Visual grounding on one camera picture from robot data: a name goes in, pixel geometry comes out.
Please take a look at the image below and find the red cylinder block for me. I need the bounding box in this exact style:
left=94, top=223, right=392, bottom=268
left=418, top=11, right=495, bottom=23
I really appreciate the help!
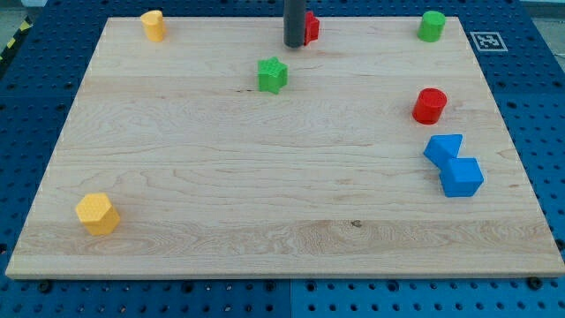
left=412, top=87, right=448, bottom=125

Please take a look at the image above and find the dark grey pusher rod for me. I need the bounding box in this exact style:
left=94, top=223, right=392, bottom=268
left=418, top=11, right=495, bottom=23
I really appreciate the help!
left=283, top=0, right=305, bottom=49

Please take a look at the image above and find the yellow heart block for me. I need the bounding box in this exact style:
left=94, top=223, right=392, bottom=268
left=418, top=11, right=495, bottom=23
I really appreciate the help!
left=140, top=10, right=166, bottom=42

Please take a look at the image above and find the wooden board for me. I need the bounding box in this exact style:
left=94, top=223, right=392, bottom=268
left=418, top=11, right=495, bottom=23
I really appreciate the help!
left=6, top=17, right=564, bottom=280

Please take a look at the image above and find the green star block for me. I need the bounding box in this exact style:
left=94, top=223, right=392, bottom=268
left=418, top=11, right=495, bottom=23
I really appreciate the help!
left=257, top=57, right=288, bottom=95

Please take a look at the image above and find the white fiducial marker tag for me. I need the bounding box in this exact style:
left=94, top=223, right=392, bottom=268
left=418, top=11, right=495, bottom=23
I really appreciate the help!
left=470, top=31, right=508, bottom=52

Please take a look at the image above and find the red block behind rod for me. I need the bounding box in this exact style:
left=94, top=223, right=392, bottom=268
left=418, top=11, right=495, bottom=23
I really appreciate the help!
left=304, top=11, right=320, bottom=46

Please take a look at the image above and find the green cylinder block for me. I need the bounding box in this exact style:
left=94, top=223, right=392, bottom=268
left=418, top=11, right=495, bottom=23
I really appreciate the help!
left=417, top=11, right=447, bottom=42

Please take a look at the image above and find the blue cube block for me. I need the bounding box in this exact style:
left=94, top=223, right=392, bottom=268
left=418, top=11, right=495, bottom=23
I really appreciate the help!
left=440, top=157, right=484, bottom=197

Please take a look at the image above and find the blue triangle block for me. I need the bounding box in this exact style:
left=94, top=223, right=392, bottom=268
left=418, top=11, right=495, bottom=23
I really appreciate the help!
left=424, top=134, right=463, bottom=170

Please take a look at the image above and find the yellow hexagon block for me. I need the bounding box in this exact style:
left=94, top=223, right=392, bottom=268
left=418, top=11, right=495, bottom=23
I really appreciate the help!
left=75, top=193, right=120, bottom=236

